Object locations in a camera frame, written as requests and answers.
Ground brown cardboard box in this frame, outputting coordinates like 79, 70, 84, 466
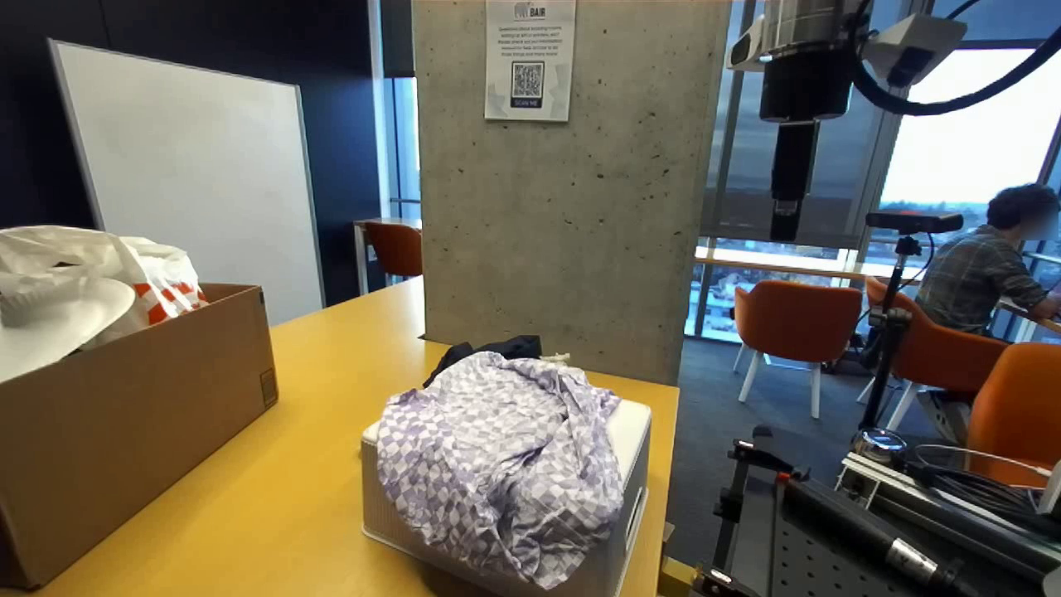
0, 283, 281, 591

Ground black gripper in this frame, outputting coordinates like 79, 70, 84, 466
756, 44, 857, 244

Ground white whiteboard panel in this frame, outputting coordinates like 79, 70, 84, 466
46, 36, 325, 327

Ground purple white checked cloth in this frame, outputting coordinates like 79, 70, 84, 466
375, 348, 631, 593

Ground orange chair white legs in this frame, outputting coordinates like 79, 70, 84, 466
858, 276, 1012, 438
731, 280, 866, 422
353, 216, 424, 296
965, 342, 1061, 490

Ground white window desk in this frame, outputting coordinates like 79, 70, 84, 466
694, 241, 866, 283

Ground aluminium extrusion rail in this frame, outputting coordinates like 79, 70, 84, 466
836, 442, 1061, 533

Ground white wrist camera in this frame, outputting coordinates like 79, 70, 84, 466
858, 10, 973, 94

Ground black clamp stand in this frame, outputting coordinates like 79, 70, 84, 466
694, 433, 814, 597

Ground white plastic bag orange print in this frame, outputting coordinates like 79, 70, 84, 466
0, 223, 213, 386

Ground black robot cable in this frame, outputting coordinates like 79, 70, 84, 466
845, 20, 1061, 120

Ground grey roller window blind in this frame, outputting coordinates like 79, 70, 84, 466
707, 0, 925, 250

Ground grey concrete pillar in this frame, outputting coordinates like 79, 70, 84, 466
409, 0, 736, 389

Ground seated person in plaid shirt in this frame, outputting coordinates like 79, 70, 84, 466
913, 181, 1061, 337

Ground white plastic basket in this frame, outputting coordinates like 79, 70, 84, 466
357, 396, 657, 597

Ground paper sign with QR code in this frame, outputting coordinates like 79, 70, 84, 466
482, 0, 579, 127

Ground black metal tube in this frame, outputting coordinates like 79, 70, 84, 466
776, 475, 973, 597

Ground black camera tripod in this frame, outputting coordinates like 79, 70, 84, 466
857, 208, 968, 457

